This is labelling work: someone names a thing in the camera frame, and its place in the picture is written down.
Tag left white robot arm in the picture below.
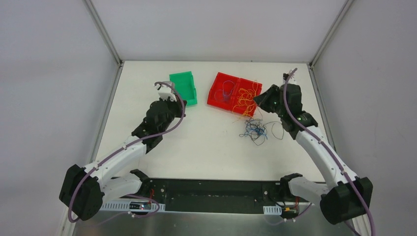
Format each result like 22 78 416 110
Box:
59 98 187 223

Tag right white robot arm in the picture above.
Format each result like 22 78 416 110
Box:
253 84 374 225

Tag blue black wire bundle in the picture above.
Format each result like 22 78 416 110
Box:
238 111 285 146

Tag blue wires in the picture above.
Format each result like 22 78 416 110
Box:
213 80 236 104

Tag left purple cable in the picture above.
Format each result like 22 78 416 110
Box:
67 81 186 224

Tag green plastic bin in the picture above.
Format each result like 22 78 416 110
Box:
169 71 198 106

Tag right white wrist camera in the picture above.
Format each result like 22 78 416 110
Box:
283 71 297 85

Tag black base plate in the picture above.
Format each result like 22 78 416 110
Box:
135 178 307 216

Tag red plastic double bin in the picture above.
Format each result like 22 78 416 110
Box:
207 72 263 117

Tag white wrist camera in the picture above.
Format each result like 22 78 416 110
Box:
154 84 177 102
283 71 297 85

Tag yellow wires in red bin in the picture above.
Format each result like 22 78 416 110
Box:
232 81 260 124

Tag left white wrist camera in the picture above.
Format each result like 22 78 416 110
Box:
154 84 177 102

